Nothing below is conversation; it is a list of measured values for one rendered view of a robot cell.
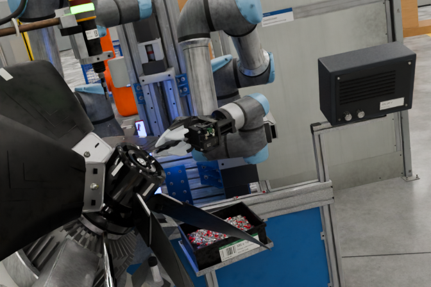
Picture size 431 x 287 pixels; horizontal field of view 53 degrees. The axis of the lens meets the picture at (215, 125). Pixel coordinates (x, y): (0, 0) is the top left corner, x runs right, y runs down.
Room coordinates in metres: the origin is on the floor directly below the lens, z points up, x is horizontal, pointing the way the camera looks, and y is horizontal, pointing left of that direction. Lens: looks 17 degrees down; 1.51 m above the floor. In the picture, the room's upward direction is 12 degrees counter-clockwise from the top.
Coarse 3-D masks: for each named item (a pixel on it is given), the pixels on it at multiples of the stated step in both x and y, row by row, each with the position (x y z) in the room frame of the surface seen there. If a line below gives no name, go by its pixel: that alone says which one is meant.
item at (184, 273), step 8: (152, 216) 0.67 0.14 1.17; (152, 224) 0.69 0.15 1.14; (160, 224) 0.65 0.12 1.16; (152, 232) 0.70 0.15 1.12; (160, 232) 0.64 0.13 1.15; (152, 240) 0.71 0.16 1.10; (160, 240) 0.66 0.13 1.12; (168, 240) 0.59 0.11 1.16; (152, 248) 0.71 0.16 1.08; (160, 248) 0.68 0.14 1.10; (168, 248) 0.62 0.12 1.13; (160, 256) 0.69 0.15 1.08; (168, 256) 0.65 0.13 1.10; (176, 256) 0.56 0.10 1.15; (168, 264) 0.66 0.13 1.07; (176, 264) 0.60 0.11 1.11; (168, 272) 0.67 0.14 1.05; (176, 272) 0.63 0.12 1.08; (184, 272) 0.53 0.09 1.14; (176, 280) 0.65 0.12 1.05; (184, 280) 0.51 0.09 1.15
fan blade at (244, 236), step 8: (184, 208) 0.83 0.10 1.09; (192, 208) 0.82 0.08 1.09; (200, 208) 0.82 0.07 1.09; (168, 216) 0.89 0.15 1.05; (176, 216) 0.88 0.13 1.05; (184, 216) 0.87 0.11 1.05; (192, 216) 0.86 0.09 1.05; (200, 216) 0.85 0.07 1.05; (208, 216) 0.83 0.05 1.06; (216, 216) 0.82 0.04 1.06; (192, 224) 0.92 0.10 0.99; (200, 224) 0.91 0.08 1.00; (208, 224) 0.89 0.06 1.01; (216, 224) 0.86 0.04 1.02; (224, 224) 0.83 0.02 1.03; (216, 232) 0.97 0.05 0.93; (224, 232) 0.91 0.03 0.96; (232, 232) 0.87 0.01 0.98; (240, 232) 0.83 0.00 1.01; (248, 240) 0.88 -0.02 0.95; (256, 240) 0.81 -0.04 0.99
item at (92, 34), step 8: (80, 24) 0.88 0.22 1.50; (88, 24) 0.88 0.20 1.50; (88, 32) 0.88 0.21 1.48; (96, 32) 0.89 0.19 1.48; (88, 40) 0.88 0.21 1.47; (96, 40) 0.89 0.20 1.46; (88, 48) 0.88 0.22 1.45; (96, 48) 0.88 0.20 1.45; (96, 64) 0.88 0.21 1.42; (104, 64) 0.89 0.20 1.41; (96, 72) 0.89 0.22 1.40
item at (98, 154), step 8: (88, 136) 0.85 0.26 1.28; (96, 136) 0.86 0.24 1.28; (80, 144) 0.84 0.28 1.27; (88, 144) 0.84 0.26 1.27; (104, 144) 0.85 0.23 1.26; (80, 152) 0.83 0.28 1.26; (96, 152) 0.83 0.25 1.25; (104, 152) 0.84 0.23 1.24; (88, 160) 0.82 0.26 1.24; (96, 160) 0.82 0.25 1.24
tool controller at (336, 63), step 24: (384, 48) 1.28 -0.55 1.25; (408, 48) 1.25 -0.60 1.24; (336, 72) 1.20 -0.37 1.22; (360, 72) 1.21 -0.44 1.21; (384, 72) 1.21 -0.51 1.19; (408, 72) 1.22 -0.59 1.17; (336, 96) 1.22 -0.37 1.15; (360, 96) 1.22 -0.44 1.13; (384, 96) 1.23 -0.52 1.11; (408, 96) 1.24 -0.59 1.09; (336, 120) 1.24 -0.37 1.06
